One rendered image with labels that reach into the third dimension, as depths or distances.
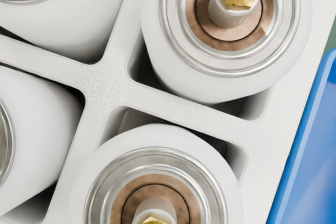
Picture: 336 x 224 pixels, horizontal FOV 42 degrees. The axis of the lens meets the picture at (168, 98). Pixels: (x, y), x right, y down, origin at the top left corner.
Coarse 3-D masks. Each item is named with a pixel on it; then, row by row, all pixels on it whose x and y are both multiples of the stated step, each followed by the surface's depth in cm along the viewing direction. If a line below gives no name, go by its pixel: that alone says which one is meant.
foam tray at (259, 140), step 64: (128, 0) 31; (320, 0) 31; (0, 64) 39; (64, 64) 30; (128, 64) 31; (128, 128) 41; (192, 128) 31; (256, 128) 30; (64, 192) 30; (256, 192) 30
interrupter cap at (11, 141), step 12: (0, 108) 23; (0, 120) 23; (12, 120) 23; (0, 132) 23; (12, 132) 23; (0, 144) 23; (12, 144) 23; (0, 156) 23; (12, 156) 23; (0, 168) 23; (0, 180) 23
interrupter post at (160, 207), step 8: (144, 200) 23; (152, 200) 22; (160, 200) 22; (144, 208) 21; (152, 208) 20; (160, 208) 20; (168, 208) 21; (136, 216) 20; (144, 216) 20; (160, 216) 20; (168, 216) 20
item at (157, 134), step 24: (120, 144) 23; (144, 144) 23; (168, 144) 23; (192, 144) 23; (96, 168) 23; (216, 168) 23; (72, 192) 24; (240, 192) 24; (72, 216) 23; (240, 216) 24
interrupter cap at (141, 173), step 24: (120, 168) 23; (144, 168) 23; (168, 168) 23; (192, 168) 23; (96, 192) 23; (120, 192) 23; (144, 192) 23; (168, 192) 23; (192, 192) 23; (216, 192) 23; (96, 216) 23; (120, 216) 23; (192, 216) 23; (216, 216) 23
